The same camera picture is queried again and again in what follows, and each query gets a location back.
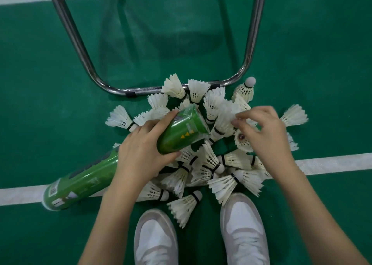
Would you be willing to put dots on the single feather shuttlecock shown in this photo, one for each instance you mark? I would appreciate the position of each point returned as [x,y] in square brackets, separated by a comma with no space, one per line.
[225,119]

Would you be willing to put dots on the pile of white shuttlecocks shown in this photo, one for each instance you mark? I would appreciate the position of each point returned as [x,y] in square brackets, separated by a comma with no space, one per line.
[174,87]

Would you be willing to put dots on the person's shoe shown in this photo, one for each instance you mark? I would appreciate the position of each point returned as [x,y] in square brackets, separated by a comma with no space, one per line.
[244,230]
[155,238]

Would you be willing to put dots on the black chair with chrome frame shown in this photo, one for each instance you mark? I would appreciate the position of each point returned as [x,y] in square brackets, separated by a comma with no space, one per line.
[255,26]

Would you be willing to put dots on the person's left shoe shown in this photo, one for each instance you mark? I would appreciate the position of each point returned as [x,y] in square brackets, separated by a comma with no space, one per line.
[155,238]

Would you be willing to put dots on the person's right forearm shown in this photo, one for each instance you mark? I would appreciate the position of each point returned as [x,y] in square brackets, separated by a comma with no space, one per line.
[314,221]

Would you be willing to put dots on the person's right hand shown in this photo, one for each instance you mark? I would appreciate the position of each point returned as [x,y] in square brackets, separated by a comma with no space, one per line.
[267,136]

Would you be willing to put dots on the person's left hand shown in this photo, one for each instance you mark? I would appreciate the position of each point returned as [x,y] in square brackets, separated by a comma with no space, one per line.
[139,154]

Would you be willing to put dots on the person's left forearm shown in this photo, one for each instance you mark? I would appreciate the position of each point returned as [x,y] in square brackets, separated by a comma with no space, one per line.
[107,230]

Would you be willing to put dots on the person's right shoe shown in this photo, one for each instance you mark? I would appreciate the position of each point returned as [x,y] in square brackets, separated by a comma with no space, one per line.
[244,230]

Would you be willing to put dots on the bright green glossy shuttlecock tube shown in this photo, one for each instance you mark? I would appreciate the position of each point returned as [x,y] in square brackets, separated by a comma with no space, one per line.
[84,180]

